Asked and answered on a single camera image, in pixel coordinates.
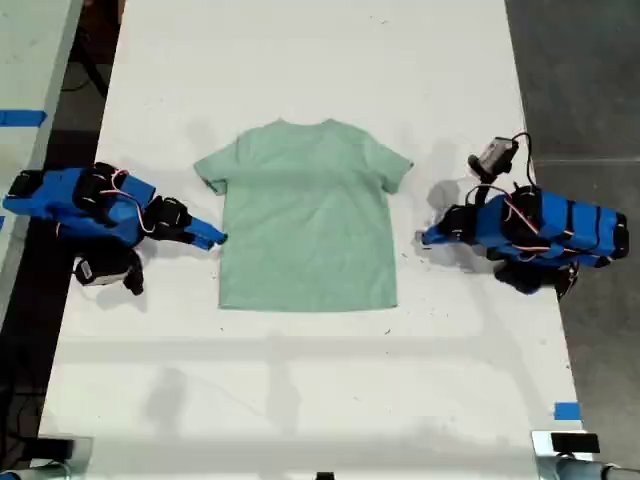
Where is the pale green T-shirt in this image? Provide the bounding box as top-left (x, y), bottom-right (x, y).
top-left (192, 118), bottom-right (416, 313)

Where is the long blue tape strip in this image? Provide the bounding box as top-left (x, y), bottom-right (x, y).
top-left (0, 109), bottom-right (48, 127)

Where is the white side table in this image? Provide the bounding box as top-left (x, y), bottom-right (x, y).
top-left (0, 0), bottom-right (85, 321)

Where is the silver metal table clamp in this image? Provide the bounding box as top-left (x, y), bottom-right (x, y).
top-left (0, 435), bottom-right (95, 480)
top-left (530, 429), bottom-right (640, 480)

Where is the small black box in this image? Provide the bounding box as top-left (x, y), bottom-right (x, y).
top-left (550, 432), bottom-right (600, 455)
top-left (35, 437), bottom-right (77, 462)

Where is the black camera stalk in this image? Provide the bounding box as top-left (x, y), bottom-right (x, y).
top-left (122, 249), bottom-right (147, 297)
top-left (465, 169), bottom-right (496, 207)

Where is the grey and black camera box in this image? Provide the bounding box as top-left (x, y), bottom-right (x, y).
top-left (468, 135), bottom-right (520, 175)

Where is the white and black camera box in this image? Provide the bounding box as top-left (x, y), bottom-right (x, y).
top-left (73, 247), bottom-right (132, 288)

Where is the black camera cable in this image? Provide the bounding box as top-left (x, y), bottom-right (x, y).
top-left (509, 130), bottom-right (540, 191)

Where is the black floor cable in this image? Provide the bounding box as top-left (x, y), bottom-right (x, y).
top-left (60, 47), bottom-right (109, 99)

